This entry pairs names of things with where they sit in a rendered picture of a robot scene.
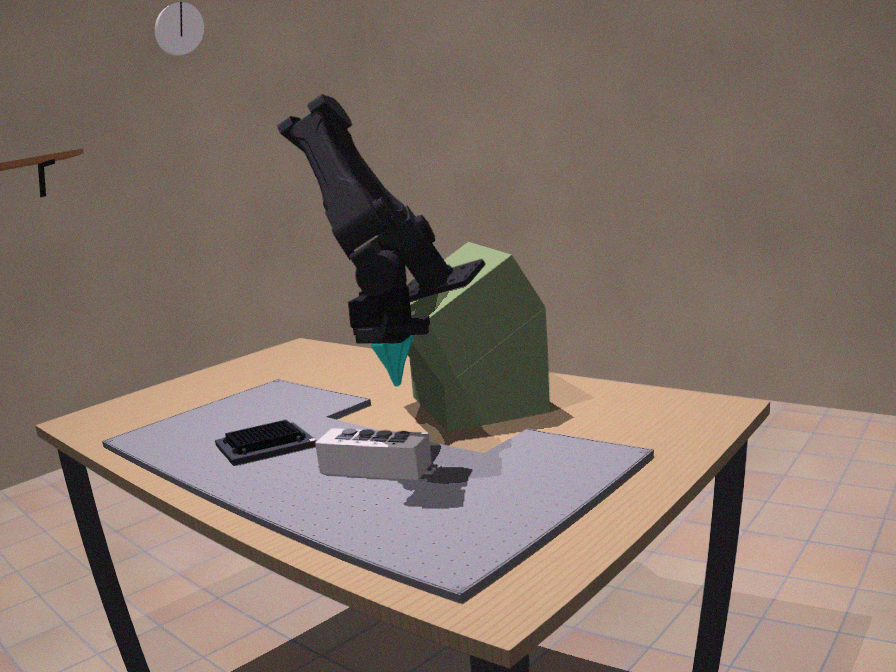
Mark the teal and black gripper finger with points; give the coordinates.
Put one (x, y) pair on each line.
(381, 350)
(398, 354)

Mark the white button panel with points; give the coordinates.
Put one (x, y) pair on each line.
(369, 454)

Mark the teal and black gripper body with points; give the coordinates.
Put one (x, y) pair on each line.
(397, 334)

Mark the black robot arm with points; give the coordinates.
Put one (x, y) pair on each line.
(355, 221)

